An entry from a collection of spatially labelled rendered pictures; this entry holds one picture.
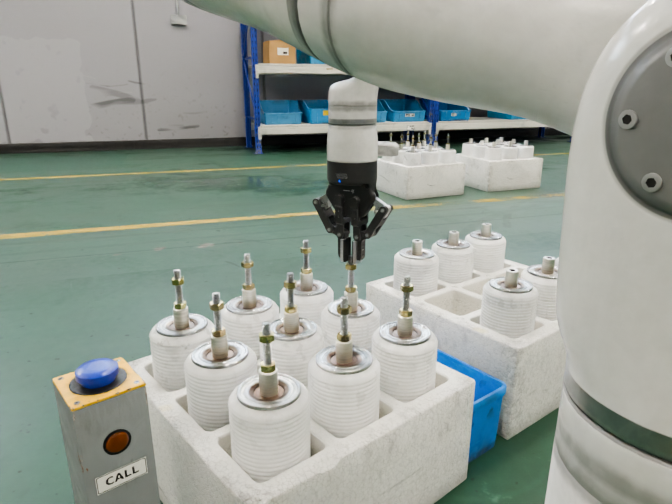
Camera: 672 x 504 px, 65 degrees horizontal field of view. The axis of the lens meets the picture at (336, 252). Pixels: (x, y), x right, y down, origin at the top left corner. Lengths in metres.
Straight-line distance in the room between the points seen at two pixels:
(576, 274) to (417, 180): 2.73
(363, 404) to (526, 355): 0.36
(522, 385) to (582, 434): 0.75
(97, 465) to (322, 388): 0.27
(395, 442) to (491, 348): 0.31
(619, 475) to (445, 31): 0.21
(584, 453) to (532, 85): 0.17
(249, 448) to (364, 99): 0.47
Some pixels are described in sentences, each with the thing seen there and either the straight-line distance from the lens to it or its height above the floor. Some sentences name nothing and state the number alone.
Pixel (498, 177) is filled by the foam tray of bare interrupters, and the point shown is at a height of 0.08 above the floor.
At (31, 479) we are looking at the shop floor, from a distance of 1.03.
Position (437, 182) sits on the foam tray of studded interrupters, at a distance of 3.01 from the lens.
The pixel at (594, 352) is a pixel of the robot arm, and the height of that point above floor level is 0.50.
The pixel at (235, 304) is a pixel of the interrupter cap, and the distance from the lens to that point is 0.88.
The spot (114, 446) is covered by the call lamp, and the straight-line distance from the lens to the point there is 0.59.
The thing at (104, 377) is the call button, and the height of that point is 0.33.
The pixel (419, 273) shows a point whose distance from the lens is 1.11.
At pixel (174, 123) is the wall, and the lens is 5.65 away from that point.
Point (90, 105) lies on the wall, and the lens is 5.67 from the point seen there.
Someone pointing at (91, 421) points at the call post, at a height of 0.29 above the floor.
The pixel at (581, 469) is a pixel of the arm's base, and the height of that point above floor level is 0.45.
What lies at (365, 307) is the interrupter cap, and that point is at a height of 0.25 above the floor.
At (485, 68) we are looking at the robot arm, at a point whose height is 0.60.
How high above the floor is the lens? 0.60
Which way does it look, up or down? 18 degrees down
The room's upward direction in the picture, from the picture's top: straight up
